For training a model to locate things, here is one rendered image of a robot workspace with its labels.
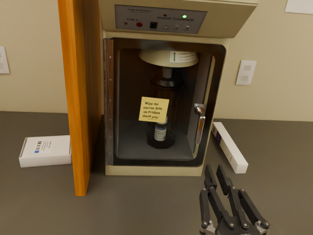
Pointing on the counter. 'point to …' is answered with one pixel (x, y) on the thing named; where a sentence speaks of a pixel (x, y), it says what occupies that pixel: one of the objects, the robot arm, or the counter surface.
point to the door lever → (199, 124)
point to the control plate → (136, 16)
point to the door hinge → (105, 98)
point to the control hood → (210, 17)
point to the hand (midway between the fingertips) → (216, 178)
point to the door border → (107, 55)
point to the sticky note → (153, 109)
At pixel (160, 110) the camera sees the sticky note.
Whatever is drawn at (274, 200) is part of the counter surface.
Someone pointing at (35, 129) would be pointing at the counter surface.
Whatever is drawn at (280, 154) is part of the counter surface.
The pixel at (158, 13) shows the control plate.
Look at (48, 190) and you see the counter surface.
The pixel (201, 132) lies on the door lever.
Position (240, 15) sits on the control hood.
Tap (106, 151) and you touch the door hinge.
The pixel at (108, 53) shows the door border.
